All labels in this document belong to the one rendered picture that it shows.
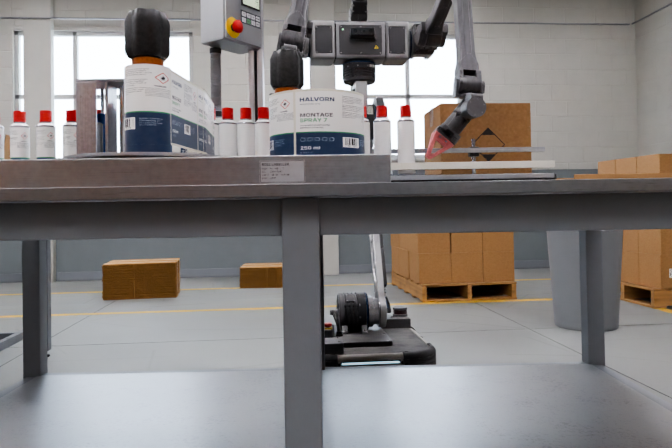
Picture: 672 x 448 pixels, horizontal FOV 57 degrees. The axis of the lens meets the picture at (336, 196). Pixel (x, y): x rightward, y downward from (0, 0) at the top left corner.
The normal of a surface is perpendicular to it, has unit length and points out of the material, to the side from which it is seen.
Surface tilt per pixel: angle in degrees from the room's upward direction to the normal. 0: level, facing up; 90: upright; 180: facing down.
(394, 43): 90
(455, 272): 90
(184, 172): 90
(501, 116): 90
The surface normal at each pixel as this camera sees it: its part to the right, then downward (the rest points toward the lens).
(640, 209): 0.02, -0.02
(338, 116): 0.43, -0.02
